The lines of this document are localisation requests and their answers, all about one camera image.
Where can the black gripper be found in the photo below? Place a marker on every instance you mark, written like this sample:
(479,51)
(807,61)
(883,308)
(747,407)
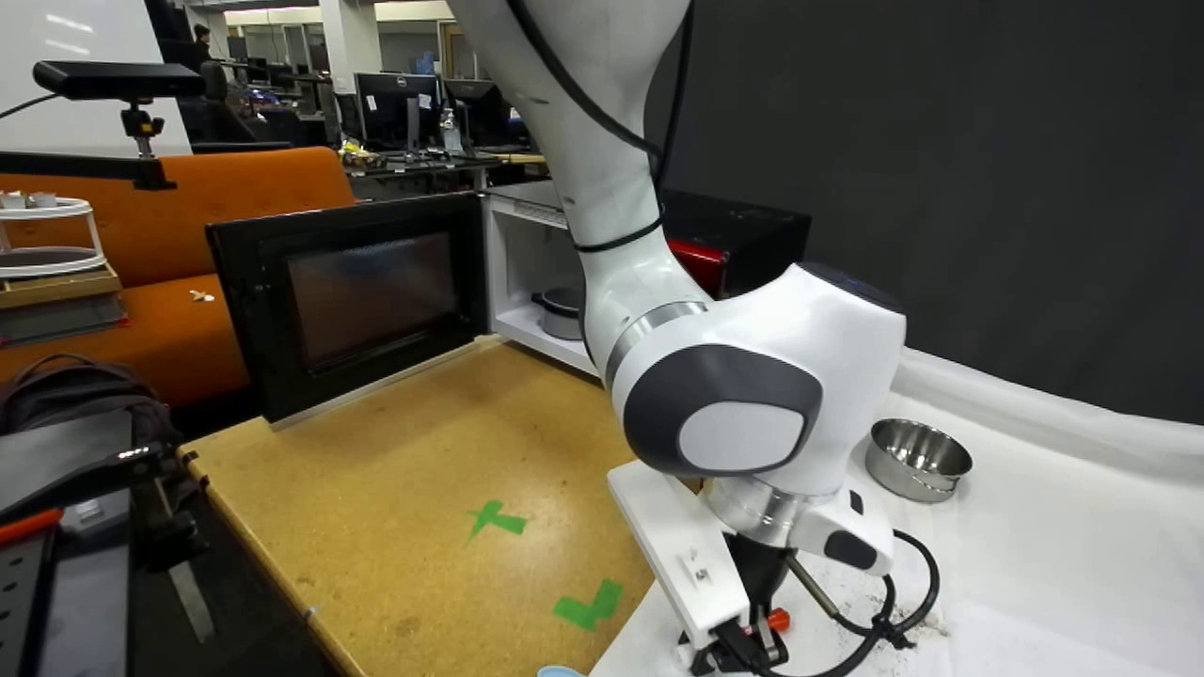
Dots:
(759,578)

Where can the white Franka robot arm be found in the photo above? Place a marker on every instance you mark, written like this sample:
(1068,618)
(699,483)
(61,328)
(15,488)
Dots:
(755,341)

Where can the green tape check mark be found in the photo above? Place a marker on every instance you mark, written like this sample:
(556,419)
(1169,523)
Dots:
(584,614)

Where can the light blue round object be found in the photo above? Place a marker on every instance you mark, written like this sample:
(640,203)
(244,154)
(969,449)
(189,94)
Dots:
(562,672)

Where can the round metal bowl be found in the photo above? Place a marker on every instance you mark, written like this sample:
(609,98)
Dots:
(915,471)

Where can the green tape T mark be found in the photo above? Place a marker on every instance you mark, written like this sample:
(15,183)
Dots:
(496,516)

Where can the white table cloth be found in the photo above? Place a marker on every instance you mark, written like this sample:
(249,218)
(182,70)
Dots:
(1068,567)

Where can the grey pot with lid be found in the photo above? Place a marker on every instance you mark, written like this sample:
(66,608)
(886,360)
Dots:
(557,312)

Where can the red microwave door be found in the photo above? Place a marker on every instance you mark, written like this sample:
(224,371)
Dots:
(363,302)

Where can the black curtain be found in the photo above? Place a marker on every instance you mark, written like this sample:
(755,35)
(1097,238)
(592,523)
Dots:
(1004,189)

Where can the black computer monitor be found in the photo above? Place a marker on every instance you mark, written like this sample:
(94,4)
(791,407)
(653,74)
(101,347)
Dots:
(382,110)
(474,113)

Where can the black clamp stand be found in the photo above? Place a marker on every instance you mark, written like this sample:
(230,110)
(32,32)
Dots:
(157,501)

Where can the orange sofa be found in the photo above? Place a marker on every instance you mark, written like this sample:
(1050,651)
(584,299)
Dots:
(189,210)

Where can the black backpack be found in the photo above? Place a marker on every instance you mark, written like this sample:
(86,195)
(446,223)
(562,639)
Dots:
(78,401)

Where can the stacked books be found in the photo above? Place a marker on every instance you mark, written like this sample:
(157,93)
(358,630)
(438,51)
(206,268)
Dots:
(59,302)

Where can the white tiered stand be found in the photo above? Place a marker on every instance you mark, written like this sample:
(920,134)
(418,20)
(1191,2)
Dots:
(51,209)

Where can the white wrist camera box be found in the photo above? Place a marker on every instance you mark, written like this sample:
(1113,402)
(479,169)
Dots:
(680,550)

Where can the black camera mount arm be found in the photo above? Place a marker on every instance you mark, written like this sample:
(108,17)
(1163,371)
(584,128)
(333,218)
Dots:
(78,165)

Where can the black stereo camera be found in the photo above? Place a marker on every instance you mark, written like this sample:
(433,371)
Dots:
(117,79)

